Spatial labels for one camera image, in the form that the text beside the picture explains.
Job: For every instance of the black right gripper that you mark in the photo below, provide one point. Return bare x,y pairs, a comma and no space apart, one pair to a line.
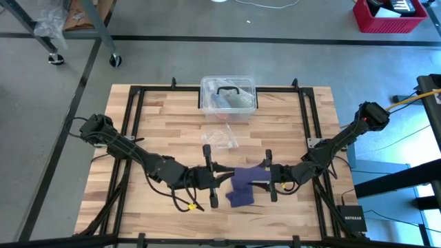
280,174

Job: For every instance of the grey metal cart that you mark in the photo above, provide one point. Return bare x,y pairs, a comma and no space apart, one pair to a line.
98,24

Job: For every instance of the black metal table frame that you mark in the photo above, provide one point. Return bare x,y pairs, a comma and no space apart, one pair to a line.
162,89

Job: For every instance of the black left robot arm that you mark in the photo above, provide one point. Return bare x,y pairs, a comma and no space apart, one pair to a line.
117,141

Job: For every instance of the grey wrapped bundle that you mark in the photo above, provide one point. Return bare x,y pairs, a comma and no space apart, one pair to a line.
241,101

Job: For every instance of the crumpled clear plastic wrap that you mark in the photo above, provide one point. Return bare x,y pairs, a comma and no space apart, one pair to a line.
51,20

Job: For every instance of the clear plastic storage bin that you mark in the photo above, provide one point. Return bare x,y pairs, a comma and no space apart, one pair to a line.
210,110

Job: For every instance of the silver mounting plate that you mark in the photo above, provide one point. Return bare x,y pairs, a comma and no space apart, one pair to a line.
130,138
313,143

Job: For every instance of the blue elastic bandage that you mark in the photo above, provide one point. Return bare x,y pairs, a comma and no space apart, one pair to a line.
243,186

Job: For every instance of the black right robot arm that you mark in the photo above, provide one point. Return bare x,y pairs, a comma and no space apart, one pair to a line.
344,134

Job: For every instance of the clear plastic zip bag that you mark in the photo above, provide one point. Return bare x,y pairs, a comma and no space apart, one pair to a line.
220,137

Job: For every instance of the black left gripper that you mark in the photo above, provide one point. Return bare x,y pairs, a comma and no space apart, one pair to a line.
201,177

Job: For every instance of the black Netgear network switch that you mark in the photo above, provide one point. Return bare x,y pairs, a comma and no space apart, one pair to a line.
352,218

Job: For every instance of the brown cardboard sheet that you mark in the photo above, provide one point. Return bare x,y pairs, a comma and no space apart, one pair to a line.
77,17

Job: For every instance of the black metal stand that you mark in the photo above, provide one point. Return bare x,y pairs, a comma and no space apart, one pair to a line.
430,103

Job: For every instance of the black device with white keys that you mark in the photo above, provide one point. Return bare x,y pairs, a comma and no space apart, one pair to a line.
399,5

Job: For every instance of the red plastic crate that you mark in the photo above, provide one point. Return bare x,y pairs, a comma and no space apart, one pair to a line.
389,25

